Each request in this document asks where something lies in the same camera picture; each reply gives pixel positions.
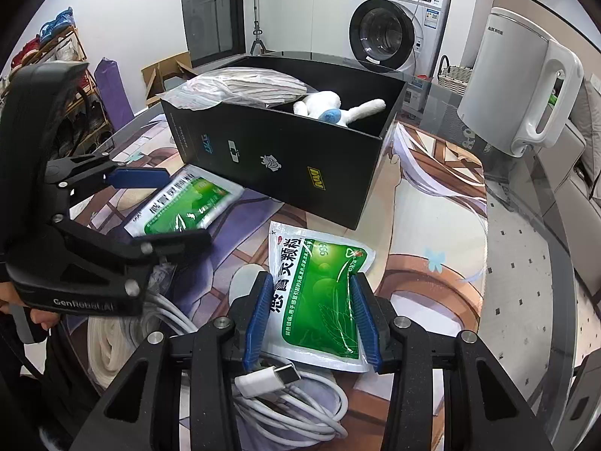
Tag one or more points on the person's left hand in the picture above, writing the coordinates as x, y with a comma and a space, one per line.
42, 324

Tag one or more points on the white washing machine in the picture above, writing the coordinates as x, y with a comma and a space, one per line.
399, 23

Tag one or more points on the brown cardboard box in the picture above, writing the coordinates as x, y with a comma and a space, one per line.
162, 77

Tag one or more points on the purple rolled mat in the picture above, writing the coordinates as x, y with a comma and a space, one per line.
112, 94

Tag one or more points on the wooden shoe rack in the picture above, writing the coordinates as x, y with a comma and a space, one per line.
65, 51

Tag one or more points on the black cardboard box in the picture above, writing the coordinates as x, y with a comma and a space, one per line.
291, 164

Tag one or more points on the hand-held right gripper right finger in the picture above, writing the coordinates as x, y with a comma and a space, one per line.
364, 326

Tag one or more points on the white kitchen cabinet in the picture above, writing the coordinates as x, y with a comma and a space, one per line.
305, 14

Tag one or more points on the metal tripod stand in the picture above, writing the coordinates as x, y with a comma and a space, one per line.
257, 33

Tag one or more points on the green medicine packet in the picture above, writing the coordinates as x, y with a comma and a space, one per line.
319, 291
197, 202

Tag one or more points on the beige sofa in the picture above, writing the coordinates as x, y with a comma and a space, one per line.
577, 174

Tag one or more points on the white electric kettle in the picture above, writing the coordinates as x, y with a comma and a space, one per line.
507, 80

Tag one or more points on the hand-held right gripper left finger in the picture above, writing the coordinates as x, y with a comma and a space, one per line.
256, 324

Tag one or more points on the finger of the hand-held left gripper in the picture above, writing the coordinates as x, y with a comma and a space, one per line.
173, 243
136, 177

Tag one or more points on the printed table mat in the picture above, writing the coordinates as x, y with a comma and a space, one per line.
422, 244

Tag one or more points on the white and blue plush toy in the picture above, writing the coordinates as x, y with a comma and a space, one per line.
328, 108

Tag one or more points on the wicker basket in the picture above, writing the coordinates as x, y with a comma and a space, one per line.
458, 77

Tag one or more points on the dark glass door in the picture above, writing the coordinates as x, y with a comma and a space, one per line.
211, 14

